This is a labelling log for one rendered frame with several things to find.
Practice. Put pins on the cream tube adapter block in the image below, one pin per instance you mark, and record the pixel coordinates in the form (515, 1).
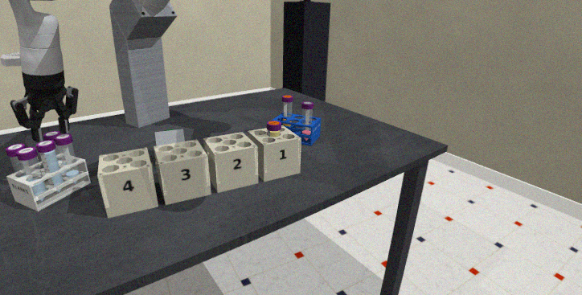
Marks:
(231, 166)
(278, 157)
(183, 171)
(126, 189)

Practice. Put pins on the white tube rack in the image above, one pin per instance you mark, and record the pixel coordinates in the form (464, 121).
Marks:
(23, 193)

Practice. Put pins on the blue tube rack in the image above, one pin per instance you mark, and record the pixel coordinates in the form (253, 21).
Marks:
(315, 127)

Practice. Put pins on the conical tube with yellow liquid and purple cap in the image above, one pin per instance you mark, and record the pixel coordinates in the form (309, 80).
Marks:
(274, 128)

